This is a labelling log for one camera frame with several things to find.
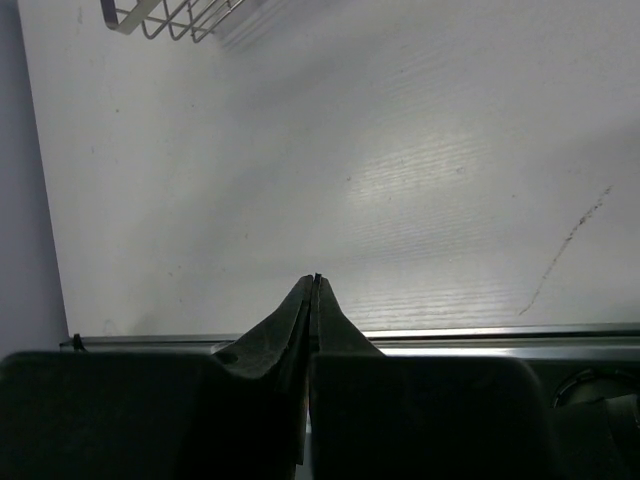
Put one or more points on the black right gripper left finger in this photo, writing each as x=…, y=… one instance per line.
x=238, y=413

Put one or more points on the metal wire dish rack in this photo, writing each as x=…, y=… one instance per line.
x=185, y=18

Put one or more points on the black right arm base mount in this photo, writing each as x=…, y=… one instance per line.
x=594, y=408

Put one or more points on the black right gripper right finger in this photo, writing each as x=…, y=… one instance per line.
x=375, y=416

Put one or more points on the aluminium table edge rail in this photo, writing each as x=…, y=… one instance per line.
x=450, y=340

